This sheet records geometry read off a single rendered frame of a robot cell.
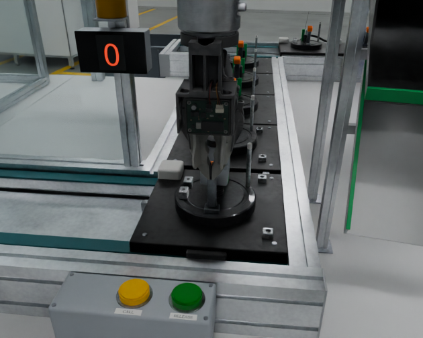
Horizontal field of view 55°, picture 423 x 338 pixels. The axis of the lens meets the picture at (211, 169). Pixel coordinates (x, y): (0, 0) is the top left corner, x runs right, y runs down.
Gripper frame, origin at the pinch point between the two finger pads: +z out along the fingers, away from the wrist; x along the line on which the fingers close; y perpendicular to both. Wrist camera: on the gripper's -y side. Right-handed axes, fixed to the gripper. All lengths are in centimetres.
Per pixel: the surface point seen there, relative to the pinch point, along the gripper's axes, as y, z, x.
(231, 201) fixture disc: -4.3, 8.3, 2.9
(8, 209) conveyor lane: -8.1, 15.7, -40.6
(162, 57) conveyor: -123, 13, -35
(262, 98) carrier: -64, 10, 8
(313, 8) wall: -1046, 99, 139
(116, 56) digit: -15.6, -12.6, -18.2
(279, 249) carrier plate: 4.7, 10.4, 10.7
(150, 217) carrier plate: -1.1, 10.4, -10.3
